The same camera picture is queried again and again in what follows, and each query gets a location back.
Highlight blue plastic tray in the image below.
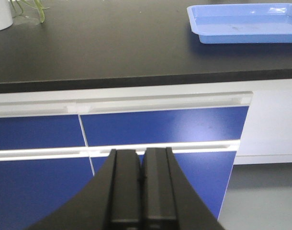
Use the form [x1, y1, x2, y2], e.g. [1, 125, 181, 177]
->
[187, 3, 292, 44]

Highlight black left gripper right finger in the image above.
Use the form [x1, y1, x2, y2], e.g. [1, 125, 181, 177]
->
[142, 148, 223, 230]

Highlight white cylindrical pot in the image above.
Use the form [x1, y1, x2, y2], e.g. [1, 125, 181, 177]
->
[0, 0, 13, 31]

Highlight green plant leaves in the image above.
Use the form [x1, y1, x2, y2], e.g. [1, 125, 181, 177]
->
[9, 0, 49, 23]

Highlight blue white bench cabinet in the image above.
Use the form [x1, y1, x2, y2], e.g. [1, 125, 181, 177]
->
[0, 79, 292, 230]

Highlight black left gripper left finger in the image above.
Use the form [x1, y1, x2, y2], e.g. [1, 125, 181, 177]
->
[29, 149, 141, 230]

